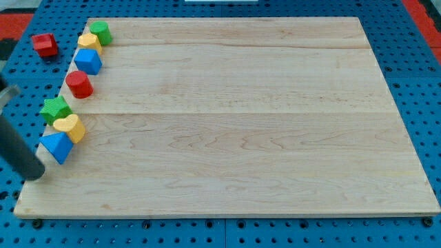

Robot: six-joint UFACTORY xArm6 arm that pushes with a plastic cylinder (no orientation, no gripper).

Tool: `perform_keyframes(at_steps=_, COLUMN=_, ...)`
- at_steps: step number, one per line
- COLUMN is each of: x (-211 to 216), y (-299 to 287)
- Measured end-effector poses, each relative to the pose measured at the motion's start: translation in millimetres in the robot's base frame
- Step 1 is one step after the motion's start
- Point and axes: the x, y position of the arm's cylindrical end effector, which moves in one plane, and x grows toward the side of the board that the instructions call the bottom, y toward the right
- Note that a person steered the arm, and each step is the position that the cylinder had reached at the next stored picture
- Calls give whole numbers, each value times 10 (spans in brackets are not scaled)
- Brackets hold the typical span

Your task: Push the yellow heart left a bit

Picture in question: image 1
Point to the yellow hexagon block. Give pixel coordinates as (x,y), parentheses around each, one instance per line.
(90,41)

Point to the green cylinder block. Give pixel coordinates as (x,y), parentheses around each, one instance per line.
(102,30)

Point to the red cylinder block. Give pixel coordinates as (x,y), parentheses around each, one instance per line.
(79,84)

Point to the blue triangle block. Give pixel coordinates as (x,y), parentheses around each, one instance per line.
(58,144)

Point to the blue cube block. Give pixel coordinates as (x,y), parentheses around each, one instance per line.
(88,60)

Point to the green star block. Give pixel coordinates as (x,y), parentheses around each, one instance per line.
(54,109)

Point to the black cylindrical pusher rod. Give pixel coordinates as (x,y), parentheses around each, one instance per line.
(14,149)

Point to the yellow heart block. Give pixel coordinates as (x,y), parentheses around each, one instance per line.
(72,126)

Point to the light wooden board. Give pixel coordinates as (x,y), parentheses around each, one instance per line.
(235,118)

